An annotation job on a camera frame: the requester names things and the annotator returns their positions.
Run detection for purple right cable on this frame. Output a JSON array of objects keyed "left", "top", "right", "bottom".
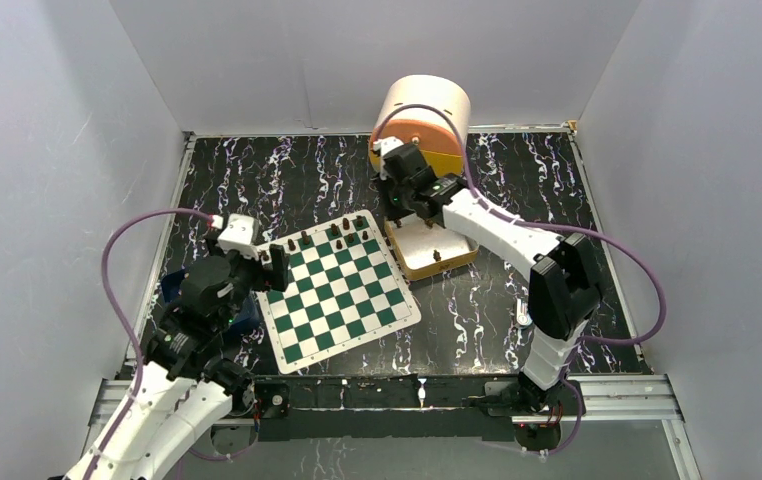
[{"left": 370, "top": 103, "right": 668, "bottom": 456}]

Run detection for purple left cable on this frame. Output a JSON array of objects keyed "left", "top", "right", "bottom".
[{"left": 82, "top": 208, "right": 223, "bottom": 480}]

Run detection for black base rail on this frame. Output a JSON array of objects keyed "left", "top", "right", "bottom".
[{"left": 208, "top": 374, "right": 588, "bottom": 445}]

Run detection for purple cable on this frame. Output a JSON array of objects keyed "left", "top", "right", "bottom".
[
  {"left": 82, "top": 208, "right": 223, "bottom": 480},
  {"left": 370, "top": 103, "right": 668, "bottom": 456}
]

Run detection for small white blue tag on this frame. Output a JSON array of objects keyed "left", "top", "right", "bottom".
[{"left": 515, "top": 298, "right": 532, "bottom": 328}]

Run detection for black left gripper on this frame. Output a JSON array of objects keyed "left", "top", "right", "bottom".
[{"left": 210, "top": 231, "right": 289, "bottom": 331}]

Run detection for green white chess board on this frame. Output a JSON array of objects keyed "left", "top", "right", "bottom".
[{"left": 257, "top": 210, "right": 422, "bottom": 374}]

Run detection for blue tin tray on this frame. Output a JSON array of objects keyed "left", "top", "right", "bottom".
[{"left": 160, "top": 268, "right": 264, "bottom": 339}]

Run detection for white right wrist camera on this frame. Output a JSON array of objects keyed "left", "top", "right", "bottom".
[{"left": 371, "top": 136, "right": 404, "bottom": 159}]

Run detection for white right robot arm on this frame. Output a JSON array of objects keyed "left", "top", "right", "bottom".
[{"left": 371, "top": 137, "right": 602, "bottom": 414}]

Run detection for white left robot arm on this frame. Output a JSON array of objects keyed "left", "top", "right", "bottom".
[{"left": 64, "top": 245, "right": 289, "bottom": 479}]

